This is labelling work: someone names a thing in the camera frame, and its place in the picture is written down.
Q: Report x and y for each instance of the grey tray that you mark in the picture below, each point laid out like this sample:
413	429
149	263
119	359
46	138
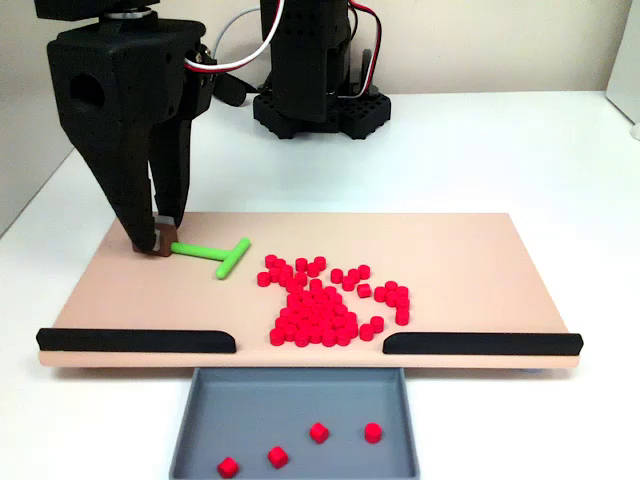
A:
280	400

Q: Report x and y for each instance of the black rail strip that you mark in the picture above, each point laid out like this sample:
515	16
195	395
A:
480	344
130	341

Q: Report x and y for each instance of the red cylindrical granule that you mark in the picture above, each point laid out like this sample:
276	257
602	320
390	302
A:
280	265
328	317
343	336
380	293
372	433
293	300
302	264
312	304
284	280
297	308
321	300
317	311
391	299
330	292
287	314
287	272
349	319
301	279
336	300
316	335
278	457
313	270
271	261
354	275
351	328
315	321
264	279
340	312
325	327
391	287
296	321
319	432
338	324
319	263
316	285
297	291
307	314
348	284
376	323
317	293
402	316
329	337
303	338
402	303
277	336
305	301
366	330
275	275
293	285
364	290
329	307
290	332
304	328
283	324
310	295
364	271
402	292
337	275
227	467

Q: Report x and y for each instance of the beige board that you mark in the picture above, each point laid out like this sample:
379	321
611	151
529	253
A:
450	260

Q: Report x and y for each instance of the white round object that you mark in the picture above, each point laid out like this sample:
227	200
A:
636	131

